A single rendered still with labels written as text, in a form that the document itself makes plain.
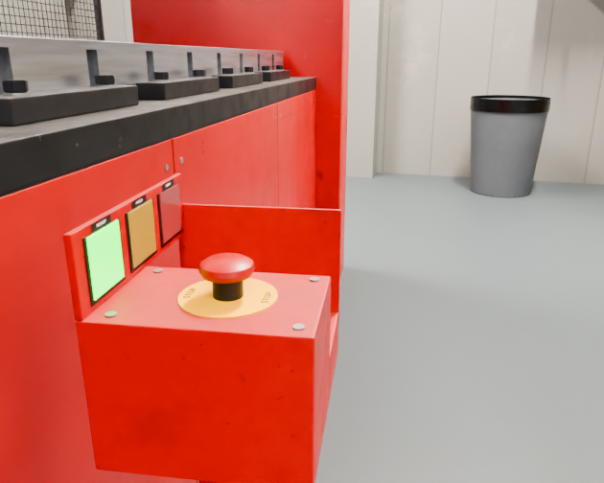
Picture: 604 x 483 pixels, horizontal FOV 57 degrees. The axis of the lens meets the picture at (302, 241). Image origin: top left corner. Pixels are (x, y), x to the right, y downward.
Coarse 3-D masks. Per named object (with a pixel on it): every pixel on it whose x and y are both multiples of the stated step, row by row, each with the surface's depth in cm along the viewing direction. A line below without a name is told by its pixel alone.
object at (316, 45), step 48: (144, 0) 220; (192, 0) 216; (240, 0) 213; (288, 0) 210; (336, 0) 207; (240, 48) 219; (288, 48) 216; (336, 48) 212; (336, 96) 218; (336, 144) 224; (336, 192) 230
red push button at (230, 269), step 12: (204, 264) 39; (216, 264) 38; (228, 264) 38; (240, 264) 39; (252, 264) 39; (204, 276) 38; (216, 276) 38; (228, 276) 38; (240, 276) 38; (216, 288) 39; (228, 288) 39; (240, 288) 40; (228, 300) 39
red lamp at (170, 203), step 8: (176, 184) 52; (168, 192) 50; (176, 192) 52; (160, 200) 48; (168, 200) 50; (176, 200) 52; (160, 208) 49; (168, 208) 50; (176, 208) 52; (168, 216) 50; (176, 216) 52; (168, 224) 50; (176, 224) 52; (168, 232) 50; (176, 232) 52; (168, 240) 50
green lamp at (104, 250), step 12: (108, 228) 39; (96, 240) 38; (108, 240) 39; (120, 240) 41; (96, 252) 38; (108, 252) 39; (120, 252) 41; (96, 264) 38; (108, 264) 40; (120, 264) 41; (96, 276) 38; (108, 276) 40; (120, 276) 41; (96, 288) 38; (108, 288) 40
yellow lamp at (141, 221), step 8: (136, 208) 44; (144, 208) 45; (152, 208) 47; (128, 216) 42; (136, 216) 44; (144, 216) 45; (152, 216) 47; (128, 224) 43; (136, 224) 44; (144, 224) 45; (152, 224) 47; (136, 232) 44; (144, 232) 45; (152, 232) 47; (136, 240) 44; (144, 240) 45; (152, 240) 47; (136, 248) 44; (144, 248) 45; (152, 248) 47; (136, 256) 44; (144, 256) 45; (136, 264) 44
